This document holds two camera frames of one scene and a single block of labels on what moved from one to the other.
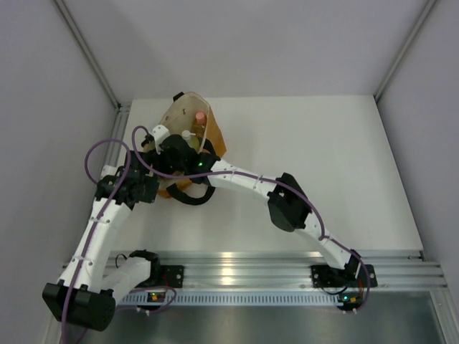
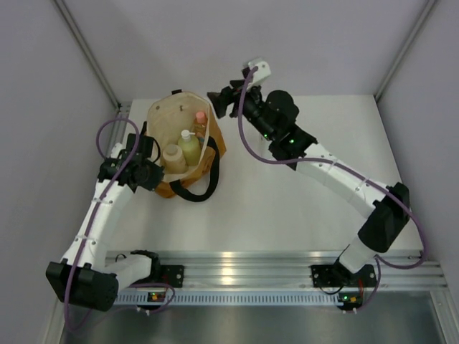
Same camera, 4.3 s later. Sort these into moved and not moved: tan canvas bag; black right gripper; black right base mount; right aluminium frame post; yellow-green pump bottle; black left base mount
Moved: black right gripper; tan canvas bag
Not moved: right aluminium frame post; black left base mount; yellow-green pump bottle; black right base mount
